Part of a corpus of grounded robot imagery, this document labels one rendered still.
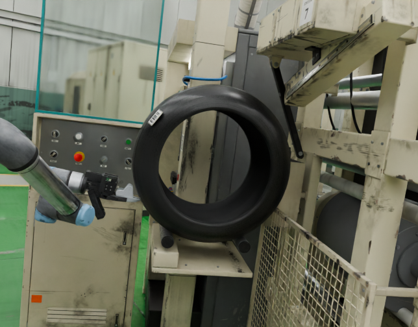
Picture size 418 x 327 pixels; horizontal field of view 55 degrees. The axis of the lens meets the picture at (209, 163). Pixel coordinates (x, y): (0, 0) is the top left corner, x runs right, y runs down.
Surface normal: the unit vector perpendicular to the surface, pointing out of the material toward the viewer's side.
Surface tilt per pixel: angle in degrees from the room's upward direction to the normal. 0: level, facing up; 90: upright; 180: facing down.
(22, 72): 90
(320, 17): 90
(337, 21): 90
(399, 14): 72
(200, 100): 80
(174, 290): 90
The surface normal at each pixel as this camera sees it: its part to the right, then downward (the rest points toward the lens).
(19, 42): 0.51, 0.17
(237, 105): 0.21, -0.04
